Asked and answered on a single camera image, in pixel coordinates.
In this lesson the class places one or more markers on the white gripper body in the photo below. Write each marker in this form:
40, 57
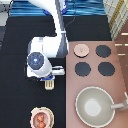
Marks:
56, 71

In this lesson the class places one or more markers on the cream wooden spatula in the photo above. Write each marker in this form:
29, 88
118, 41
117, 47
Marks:
49, 85

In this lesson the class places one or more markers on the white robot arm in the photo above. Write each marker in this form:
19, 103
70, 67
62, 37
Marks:
40, 49

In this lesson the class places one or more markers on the black mat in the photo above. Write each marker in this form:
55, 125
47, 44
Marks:
19, 94

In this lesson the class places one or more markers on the pink toy stove top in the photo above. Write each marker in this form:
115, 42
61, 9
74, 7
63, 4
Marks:
113, 84

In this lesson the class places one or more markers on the blue patterned cloth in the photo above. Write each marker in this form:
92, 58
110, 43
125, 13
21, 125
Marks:
75, 8

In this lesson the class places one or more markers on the dark round burner front-right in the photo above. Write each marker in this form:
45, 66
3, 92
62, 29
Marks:
106, 68

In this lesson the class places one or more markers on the grey faucet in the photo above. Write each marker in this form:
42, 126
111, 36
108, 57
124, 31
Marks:
123, 105

